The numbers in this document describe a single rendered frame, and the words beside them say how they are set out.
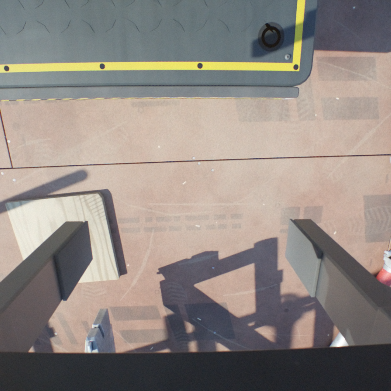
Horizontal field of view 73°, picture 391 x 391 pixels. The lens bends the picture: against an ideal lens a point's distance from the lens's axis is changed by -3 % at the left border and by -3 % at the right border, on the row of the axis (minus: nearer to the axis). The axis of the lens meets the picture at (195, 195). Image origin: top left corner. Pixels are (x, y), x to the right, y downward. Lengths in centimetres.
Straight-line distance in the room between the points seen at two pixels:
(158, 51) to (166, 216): 53
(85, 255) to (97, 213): 72
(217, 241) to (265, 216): 18
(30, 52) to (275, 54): 40
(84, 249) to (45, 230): 81
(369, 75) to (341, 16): 18
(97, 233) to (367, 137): 88
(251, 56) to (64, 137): 59
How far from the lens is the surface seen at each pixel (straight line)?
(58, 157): 90
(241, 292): 103
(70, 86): 53
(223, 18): 51
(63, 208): 92
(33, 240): 101
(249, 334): 116
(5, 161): 99
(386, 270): 115
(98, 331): 86
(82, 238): 17
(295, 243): 16
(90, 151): 86
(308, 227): 16
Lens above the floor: 80
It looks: 72 degrees down
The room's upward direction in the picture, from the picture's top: 175 degrees clockwise
